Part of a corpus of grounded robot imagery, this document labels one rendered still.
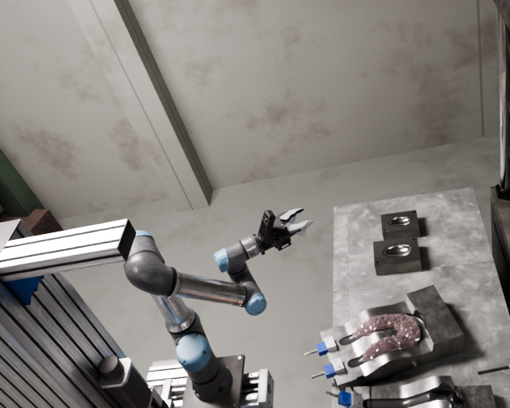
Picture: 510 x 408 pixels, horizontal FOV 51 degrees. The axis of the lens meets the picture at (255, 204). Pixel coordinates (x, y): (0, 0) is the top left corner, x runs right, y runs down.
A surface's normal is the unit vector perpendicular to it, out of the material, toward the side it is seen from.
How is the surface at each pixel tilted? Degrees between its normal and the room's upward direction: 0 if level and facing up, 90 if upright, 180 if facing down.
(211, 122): 90
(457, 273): 0
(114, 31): 90
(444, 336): 0
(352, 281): 0
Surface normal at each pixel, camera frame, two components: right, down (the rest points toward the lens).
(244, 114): -0.07, 0.65
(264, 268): -0.29, -0.74
